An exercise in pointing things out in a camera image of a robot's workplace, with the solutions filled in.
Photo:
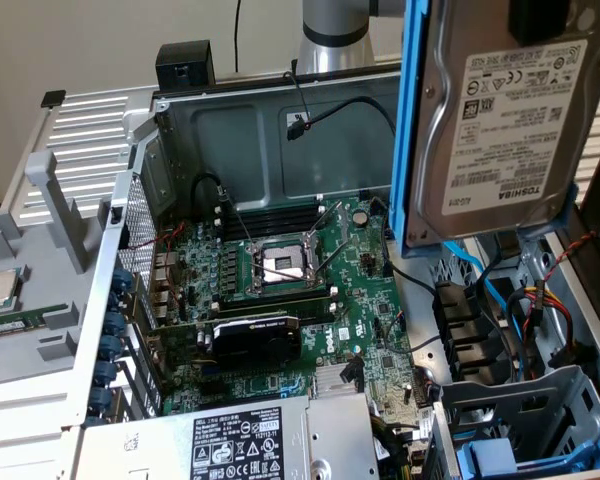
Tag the black graphics card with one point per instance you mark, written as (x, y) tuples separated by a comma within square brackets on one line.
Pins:
[(260, 345)]

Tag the open PC case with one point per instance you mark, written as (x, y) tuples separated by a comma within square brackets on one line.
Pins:
[(230, 150)]

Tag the hard disk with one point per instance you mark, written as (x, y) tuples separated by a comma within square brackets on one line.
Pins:
[(505, 150)]

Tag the CPU socket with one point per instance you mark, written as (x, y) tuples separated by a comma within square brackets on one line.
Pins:
[(275, 257)]

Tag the empty blue disk carrier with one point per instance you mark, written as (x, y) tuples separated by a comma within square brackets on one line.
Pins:
[(487, 457)]

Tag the silver chipset heat sink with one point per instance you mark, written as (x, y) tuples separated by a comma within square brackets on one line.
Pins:
[(327, 380)]

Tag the green motherboard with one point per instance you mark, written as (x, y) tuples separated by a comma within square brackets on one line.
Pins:
[(352, 300)]

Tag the thin metal locking lever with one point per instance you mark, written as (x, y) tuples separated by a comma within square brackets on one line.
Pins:
[(238, 220), (280, 270)]

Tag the metal CPU socket cover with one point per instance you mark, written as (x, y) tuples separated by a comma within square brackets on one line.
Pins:
[(330, 225)]

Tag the round coin battery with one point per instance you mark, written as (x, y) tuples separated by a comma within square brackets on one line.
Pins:
[(361, 217)]

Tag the dark angled stand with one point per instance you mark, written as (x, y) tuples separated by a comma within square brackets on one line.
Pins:
[(592, 210)]

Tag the green RAM stick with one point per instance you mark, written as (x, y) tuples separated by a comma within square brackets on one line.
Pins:
[(20, 320)]

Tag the silver power supply unit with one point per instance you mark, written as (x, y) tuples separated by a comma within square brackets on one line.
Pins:
[(330, 440)]

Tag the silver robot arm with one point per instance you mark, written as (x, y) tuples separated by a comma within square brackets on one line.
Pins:
[(330, 50)]

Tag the grey parts rack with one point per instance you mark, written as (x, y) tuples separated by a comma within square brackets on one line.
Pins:
[(55, 280)]

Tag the blue slot retention clip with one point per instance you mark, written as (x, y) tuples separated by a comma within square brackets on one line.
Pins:
[(117, 301), (123, 278), (111, 348), (102, 400), (115, 323), (106, 373)]

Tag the black RAM slot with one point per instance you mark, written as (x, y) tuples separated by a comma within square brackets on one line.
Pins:
[(275, 212), (312, 314), (280, 293), (275, 225)]

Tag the black box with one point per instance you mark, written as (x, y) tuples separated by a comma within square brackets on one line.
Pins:
[(185, 57)]

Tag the metal disk bay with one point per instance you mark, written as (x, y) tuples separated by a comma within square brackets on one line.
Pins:
[(446, 445)]

